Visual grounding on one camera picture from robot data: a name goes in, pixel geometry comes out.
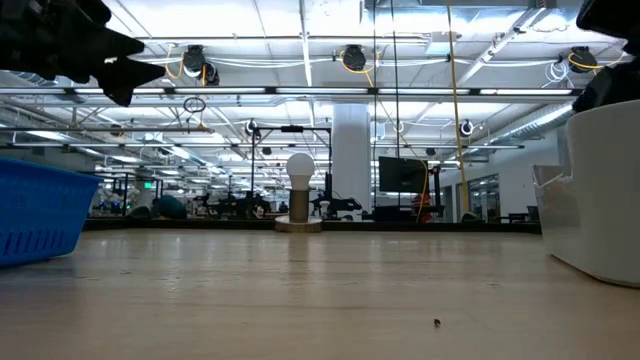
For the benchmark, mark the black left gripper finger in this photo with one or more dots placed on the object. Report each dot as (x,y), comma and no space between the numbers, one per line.
(125,77)
(110,45)

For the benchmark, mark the grey plastic bin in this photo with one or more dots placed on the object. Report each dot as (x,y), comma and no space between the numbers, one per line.
(600,200)

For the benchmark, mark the blue plastic basket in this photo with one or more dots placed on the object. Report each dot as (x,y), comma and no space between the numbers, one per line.
(40,215)

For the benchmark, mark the white light bulb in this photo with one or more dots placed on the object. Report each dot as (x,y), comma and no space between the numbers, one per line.
(300,170)

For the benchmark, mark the white square column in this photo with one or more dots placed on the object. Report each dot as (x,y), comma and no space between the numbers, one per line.
(351,160)

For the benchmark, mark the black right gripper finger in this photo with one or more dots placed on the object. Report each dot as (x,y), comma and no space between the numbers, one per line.
(615,17)
(615,85)

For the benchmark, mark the black wall monitor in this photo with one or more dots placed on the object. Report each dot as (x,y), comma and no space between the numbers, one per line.
(400,175)

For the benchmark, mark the black aluminium table frame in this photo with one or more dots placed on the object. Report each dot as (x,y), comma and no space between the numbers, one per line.
(200,225)

